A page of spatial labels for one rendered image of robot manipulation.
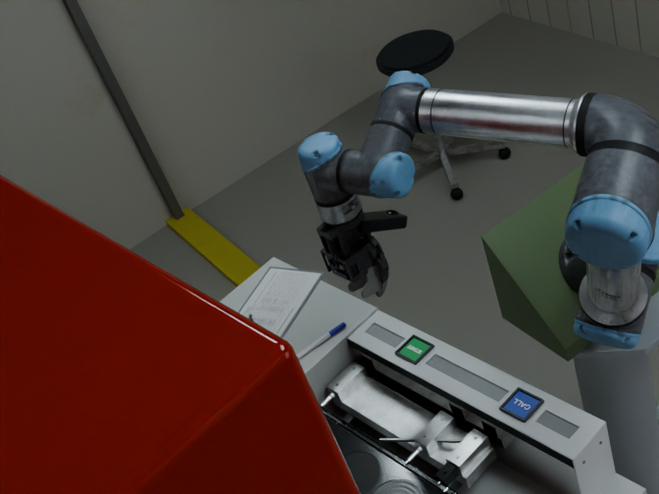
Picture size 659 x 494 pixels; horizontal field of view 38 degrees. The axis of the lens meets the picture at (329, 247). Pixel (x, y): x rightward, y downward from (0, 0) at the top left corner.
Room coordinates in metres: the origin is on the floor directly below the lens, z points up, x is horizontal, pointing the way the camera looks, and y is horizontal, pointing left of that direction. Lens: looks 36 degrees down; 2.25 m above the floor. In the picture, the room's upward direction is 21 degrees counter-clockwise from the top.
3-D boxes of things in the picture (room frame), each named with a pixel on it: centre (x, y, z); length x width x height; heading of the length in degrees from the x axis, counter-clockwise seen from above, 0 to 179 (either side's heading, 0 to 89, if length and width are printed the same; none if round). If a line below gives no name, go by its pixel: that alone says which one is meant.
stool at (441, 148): (3.28, -0.56, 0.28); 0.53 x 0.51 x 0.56; 11
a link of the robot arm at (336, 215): (1.37, -0.04, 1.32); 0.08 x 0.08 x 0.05
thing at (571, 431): (1.22, -0.14, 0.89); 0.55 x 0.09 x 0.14; 30
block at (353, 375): (1.39, 0.07, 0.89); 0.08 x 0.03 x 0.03; 120
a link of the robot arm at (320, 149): (1.37, -0.05, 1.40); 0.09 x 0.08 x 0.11; 46
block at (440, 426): (1.18, -0.06, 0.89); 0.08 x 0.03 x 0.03; 120
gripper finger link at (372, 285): (1.35, -0.05, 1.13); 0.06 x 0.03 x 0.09; 120
